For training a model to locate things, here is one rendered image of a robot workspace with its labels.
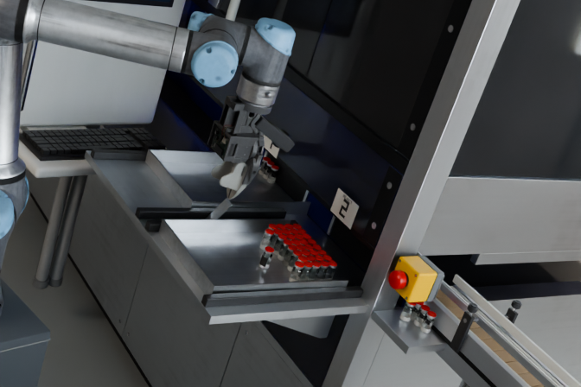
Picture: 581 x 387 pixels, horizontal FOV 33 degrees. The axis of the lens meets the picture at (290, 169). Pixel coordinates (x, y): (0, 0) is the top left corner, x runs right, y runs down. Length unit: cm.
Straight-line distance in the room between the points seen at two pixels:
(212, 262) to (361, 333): 37
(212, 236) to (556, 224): 82
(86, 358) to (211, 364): 63
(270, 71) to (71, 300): 187
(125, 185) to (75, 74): 48
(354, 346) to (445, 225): 34
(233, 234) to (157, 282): 76
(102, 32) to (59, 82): 104
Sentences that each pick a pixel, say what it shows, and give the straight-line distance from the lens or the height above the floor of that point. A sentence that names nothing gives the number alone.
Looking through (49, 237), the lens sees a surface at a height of 37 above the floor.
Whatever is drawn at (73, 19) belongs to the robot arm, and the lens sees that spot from 165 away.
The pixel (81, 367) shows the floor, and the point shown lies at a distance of 319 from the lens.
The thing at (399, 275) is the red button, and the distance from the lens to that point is 203.
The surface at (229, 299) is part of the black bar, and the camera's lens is 196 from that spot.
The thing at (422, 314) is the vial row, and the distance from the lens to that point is 214.
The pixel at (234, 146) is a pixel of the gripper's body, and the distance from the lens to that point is 182.
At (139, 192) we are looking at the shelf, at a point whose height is 88.
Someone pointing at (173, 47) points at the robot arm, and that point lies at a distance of 164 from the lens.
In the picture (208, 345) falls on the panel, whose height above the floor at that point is 40.
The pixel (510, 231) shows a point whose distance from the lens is 230.
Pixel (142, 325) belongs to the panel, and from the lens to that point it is 307.
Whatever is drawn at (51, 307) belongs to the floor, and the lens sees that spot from 343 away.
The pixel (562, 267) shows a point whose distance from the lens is 282.
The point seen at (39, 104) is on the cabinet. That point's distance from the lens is 268.
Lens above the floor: 189
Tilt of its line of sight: 22 degrees down
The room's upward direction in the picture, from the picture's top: 19 degrees clockwise
